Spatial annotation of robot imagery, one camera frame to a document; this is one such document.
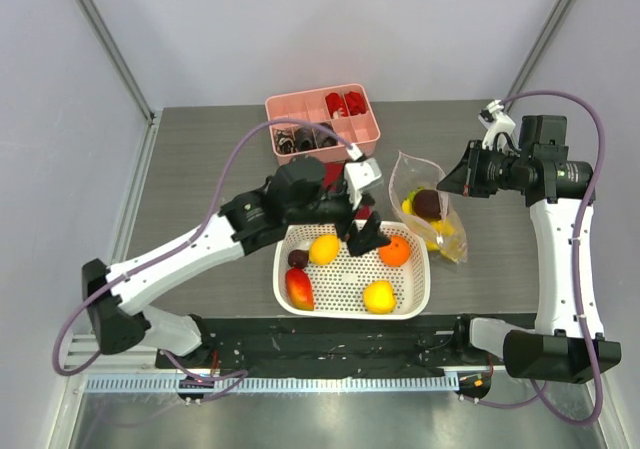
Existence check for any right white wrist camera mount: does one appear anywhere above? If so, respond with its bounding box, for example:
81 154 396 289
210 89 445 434
478 100 516 151

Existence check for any white slotted cable duct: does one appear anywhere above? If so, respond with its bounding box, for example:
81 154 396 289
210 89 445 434
84 373 459 394

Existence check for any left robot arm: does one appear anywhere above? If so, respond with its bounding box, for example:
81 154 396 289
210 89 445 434
82 157 390 368

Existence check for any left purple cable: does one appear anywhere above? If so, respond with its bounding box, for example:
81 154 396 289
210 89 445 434
51 119 364 403

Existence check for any yellow lemon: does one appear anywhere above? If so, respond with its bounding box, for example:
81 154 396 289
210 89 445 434
309 234 341 265

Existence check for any right aluminium frame post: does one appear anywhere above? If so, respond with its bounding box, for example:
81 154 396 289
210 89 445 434
507 0 577 97

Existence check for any clear zip top bag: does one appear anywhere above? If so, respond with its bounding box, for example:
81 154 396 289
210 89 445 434
388 151 468 263

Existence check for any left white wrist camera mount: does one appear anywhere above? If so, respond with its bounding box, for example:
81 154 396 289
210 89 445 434
343 144 383 209

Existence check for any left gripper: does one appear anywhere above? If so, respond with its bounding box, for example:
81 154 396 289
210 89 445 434
288 182 392 257

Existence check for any small yellow bumpy fruit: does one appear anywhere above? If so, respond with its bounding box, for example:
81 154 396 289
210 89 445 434
401 198 415 215

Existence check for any left aluminium frame post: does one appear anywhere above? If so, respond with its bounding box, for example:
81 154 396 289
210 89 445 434
76 0 154 123

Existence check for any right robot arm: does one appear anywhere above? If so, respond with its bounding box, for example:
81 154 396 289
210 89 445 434
437 110 621 384

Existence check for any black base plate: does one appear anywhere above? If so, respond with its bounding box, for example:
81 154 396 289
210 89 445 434
178 315 498 379

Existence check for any dark grey rolled item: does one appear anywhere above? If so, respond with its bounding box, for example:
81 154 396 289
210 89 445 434
293 126 316 152

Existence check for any red item in organizer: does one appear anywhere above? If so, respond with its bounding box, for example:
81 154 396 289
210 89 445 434
325 92 348 119
344 91 368 116

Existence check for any orange fruit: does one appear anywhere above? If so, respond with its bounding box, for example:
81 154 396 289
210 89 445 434
378 235 411 267

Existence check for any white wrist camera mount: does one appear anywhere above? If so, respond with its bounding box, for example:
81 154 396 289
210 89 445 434
343 144 383 209
478 100 516 151

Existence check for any aluminium frame post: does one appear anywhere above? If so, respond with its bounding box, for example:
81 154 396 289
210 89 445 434
76 0 154 123
507 0 577 97

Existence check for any white perforated plastic basket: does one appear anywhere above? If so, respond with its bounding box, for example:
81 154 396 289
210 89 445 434
272 221 431 320

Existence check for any red yellow mango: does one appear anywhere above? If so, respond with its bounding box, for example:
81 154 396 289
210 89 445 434
285 267 314 311

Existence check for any pink divided organizer box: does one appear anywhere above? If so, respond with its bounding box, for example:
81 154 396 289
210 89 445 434
265 83 380 165

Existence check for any dark brown rolled item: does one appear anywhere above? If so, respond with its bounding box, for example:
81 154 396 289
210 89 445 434
314 122 338 149

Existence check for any small dark plum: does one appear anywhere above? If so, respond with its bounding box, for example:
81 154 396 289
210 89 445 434
287 249 309 269

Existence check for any dark red apple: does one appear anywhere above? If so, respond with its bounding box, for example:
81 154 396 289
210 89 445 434
412 189 442 220

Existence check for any folded red cloth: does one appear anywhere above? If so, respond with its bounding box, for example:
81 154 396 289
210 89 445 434
323 162 371 220

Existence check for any yellow banana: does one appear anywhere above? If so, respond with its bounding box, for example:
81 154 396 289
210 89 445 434
402 187 461 262

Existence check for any black white patterned item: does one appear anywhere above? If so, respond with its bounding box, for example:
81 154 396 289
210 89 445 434
273 128 296 155

